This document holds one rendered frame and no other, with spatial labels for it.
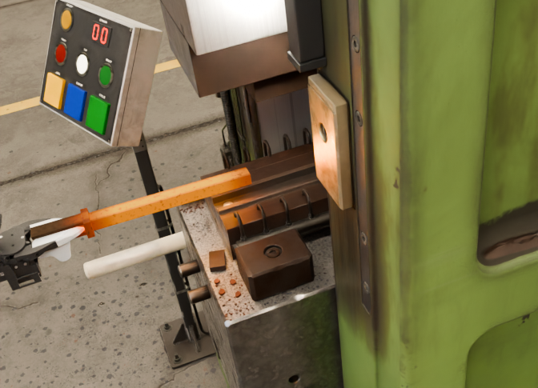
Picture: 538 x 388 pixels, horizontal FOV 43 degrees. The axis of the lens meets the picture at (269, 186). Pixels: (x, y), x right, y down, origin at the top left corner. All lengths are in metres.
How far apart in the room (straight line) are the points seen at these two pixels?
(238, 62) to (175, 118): 2.48
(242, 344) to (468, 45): 0.72
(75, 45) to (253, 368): 0.90
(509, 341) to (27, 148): 2.86
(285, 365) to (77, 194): 2.03
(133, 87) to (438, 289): 0.92
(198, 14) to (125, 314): 1.72
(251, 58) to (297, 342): 0.53
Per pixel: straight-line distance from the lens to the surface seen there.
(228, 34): 1.00
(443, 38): 0.71
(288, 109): 1.47
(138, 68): 1.59
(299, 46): 0.87
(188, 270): 1.35
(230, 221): 1.26
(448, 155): 0.79
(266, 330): 1.23
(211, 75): 1.07
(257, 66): 1.09
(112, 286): 2.68
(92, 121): 1.66
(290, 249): 1.20
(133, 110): 1.61
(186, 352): 2.36
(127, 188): 3.13
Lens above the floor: 1.80
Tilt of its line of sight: 38 degrees down
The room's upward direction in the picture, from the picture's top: 9 degrees counter-clockwise
